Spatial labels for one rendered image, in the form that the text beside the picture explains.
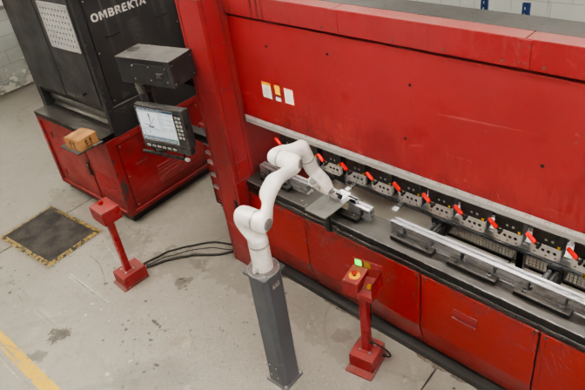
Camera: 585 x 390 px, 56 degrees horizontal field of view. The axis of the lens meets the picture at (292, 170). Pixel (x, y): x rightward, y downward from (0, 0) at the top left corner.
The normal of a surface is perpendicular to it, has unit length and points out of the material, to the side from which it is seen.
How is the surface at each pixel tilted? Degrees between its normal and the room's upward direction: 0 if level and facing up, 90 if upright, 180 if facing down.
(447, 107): 90
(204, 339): 0
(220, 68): 90
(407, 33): 90
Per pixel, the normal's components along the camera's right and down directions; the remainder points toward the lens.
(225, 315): -0.12, -0.83
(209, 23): 0.72, 0.30
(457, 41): -0.69, 0.46
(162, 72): -0.49, 0.53
